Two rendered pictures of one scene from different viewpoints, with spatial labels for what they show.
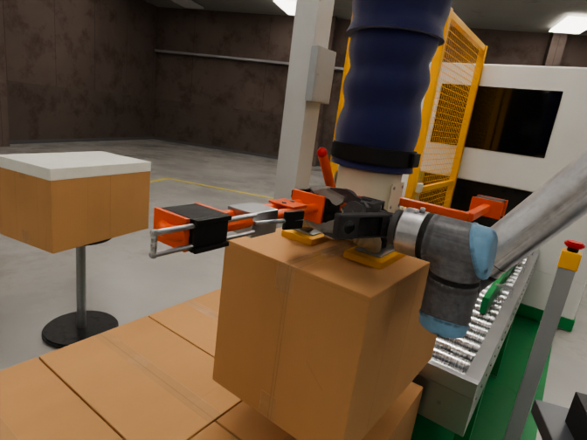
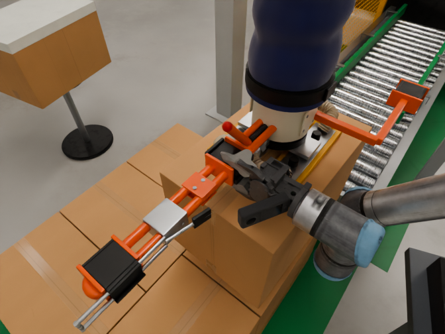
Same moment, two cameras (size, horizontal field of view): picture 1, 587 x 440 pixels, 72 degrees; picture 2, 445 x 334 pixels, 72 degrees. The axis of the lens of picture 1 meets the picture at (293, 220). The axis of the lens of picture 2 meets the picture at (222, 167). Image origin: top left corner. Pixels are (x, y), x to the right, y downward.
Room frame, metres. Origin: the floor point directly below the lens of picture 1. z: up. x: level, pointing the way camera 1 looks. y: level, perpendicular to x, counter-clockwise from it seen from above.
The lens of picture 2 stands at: (0.37, -0.07, 1.76)
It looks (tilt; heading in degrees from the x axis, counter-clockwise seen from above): 49 degrees down; 4
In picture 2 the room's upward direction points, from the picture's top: straight up
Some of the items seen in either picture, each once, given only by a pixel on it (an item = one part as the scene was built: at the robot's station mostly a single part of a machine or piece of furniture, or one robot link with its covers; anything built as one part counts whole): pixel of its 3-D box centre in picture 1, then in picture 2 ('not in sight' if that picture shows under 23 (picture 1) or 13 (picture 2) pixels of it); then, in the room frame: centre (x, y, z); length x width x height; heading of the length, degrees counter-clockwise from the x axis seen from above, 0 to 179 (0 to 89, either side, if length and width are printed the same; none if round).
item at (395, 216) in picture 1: (374, 220); (278, 188); (0.80, -0.16, 1.20); 0.12 x 0.09 x 0.08; 56
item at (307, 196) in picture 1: (316, 204); (228, 160); (0.87, -0.05, 1.20); 0.10 x 0.08 x 0.06; 56
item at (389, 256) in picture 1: (390, 241); (304, 151); (1.03, -0.26, 1.09); 0.34 x 0.10 x 0.05; 146
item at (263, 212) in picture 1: (252, 218); (166, 221); (0.70, 0.07, 1.20); 0.07 x 0.07 x 0.04; 56
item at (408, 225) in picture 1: (411, 230); (310, 209); (0.75, -0.23, 1.20); 0.09 x 0.05 x 0.10; 146
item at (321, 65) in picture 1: (321, 76); not in sight; (2.49, -0.05, 1.62); 0.20 x 0.05 x 0.30; 146
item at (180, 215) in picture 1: (191, 225); (111, 267); (0.59, 0.15, 1.21); 0.08 x 0.07 x 0.05; 146
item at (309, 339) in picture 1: (343, 307); (266, 187); (1.06, -0.18, 0.87); 0.60 x 0.40 x 0.40; 144
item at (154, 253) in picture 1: (240, 229); (152, 262); (0.60, 0.08, 1.20); 0.31 x 0.03 x 0.05; 146
